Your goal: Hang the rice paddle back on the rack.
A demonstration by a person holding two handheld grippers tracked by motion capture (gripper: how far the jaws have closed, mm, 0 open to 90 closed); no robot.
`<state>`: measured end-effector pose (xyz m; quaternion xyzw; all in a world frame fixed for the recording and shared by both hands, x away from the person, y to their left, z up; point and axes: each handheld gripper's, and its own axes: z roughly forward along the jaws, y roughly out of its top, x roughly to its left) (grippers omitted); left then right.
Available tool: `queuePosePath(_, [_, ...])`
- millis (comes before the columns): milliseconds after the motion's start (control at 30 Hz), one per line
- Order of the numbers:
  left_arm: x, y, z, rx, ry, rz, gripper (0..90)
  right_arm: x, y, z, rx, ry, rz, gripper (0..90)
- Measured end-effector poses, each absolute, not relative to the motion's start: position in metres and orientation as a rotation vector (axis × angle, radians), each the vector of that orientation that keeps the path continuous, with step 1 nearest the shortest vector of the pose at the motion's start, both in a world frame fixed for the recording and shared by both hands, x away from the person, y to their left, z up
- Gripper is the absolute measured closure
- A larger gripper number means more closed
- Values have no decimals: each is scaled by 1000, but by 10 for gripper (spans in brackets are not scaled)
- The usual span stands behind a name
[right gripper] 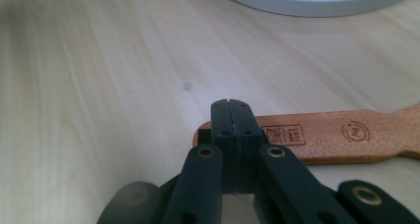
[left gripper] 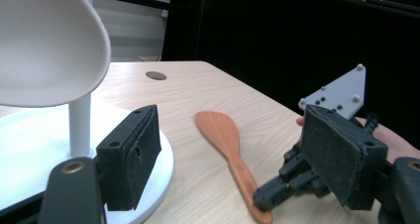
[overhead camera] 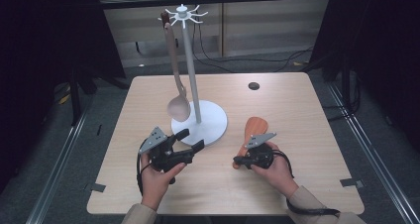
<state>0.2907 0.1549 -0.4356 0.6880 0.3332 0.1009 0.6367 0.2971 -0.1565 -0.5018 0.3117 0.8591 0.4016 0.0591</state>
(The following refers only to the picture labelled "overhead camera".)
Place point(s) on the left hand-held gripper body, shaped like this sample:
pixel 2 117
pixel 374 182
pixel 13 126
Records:
pixel 163 154

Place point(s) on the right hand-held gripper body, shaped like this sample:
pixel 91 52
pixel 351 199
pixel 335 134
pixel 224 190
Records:
pixel 261 156

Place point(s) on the white utensil rack stand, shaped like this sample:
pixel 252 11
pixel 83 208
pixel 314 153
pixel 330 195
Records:
pixel 211 125

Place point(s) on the light wooden spoon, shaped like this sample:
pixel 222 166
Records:
pixel 178 110

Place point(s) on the orange wooden rice paddle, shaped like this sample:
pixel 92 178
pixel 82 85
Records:
pixel 254 126

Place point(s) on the person's right hand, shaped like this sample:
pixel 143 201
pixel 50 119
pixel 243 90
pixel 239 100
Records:
pixel 279 176

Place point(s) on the person's left hand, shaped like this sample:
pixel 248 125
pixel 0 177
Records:
pixel 155 187

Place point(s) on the dark round table grommet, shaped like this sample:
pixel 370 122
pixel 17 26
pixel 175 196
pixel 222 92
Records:
pixel 254 86

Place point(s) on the grey tape piece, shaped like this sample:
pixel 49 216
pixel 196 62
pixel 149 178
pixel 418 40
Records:
pixel 96 187
pixel 352 183

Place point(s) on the black metal stand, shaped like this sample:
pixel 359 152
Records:
pixel 75 98

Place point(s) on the yellow floor tape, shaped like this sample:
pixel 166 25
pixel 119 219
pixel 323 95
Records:
pixel 64 99

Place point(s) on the black curtain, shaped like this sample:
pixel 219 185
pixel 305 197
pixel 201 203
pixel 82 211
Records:
pixel 386 52
pixel 43 52

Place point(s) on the metal floor rail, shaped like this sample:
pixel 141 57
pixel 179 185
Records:
pixel 52 177
pixel 373 158

